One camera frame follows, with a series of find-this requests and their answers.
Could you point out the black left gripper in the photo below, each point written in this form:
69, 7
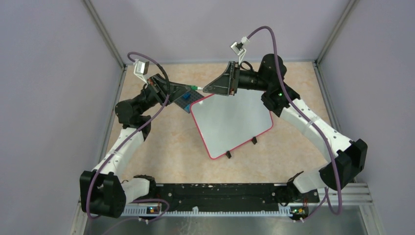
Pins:
159, 85

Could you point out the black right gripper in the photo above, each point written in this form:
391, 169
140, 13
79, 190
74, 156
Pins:
227, 83

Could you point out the green whiteboard marker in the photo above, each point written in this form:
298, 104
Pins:
196, 87

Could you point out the pink framed whiteboard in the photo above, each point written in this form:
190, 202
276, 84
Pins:
227, 122

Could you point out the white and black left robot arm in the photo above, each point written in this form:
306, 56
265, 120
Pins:
102, 193

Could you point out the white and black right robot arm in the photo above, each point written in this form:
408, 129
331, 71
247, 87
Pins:
345, 157

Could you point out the light blue toy brick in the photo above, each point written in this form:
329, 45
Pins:
187, 108

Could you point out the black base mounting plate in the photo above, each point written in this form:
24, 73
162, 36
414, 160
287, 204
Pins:
231, 197

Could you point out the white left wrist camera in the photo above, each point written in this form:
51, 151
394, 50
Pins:
141, 70

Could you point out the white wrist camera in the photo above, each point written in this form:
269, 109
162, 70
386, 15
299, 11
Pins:
141, 70
239, 48

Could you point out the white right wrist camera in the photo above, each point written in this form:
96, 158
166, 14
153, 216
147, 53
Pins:
239, 48

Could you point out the white slotted cable duct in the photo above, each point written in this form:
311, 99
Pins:
142, 211

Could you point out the aluminium frame rail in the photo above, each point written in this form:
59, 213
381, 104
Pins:
353, 194

